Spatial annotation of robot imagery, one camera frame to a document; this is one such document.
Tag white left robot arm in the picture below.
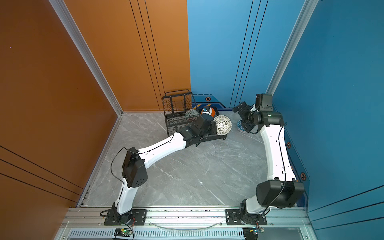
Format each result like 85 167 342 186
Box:
100 114 219 226

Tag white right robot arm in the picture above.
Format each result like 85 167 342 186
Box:
233 94 305 225

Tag aluminium corner post right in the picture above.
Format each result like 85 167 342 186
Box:
266 0 319 95

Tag black wire dish rack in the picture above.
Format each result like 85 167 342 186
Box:
163 90 227 147

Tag white lattice patterned bowl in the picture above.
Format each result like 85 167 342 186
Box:
214 115 232 136

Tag dark blue patterned bowl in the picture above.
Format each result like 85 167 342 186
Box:
237 120 246 133

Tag aluminium corner post left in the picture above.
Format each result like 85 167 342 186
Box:
49 0 124 117

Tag orange plastic bowl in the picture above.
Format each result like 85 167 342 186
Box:
200 106 218 121

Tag green circuit board left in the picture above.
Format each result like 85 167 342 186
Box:
113 228 134 240

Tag circuit board right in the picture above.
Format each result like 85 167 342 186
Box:
243 228 261 240

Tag aluminium corner post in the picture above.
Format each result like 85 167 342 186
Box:
49 0 124 117
266 0 319 95

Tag green patterned ceramic bowl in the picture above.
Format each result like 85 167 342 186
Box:
185 109 200 119

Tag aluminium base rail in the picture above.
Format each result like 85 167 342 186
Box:
55 206 317 240

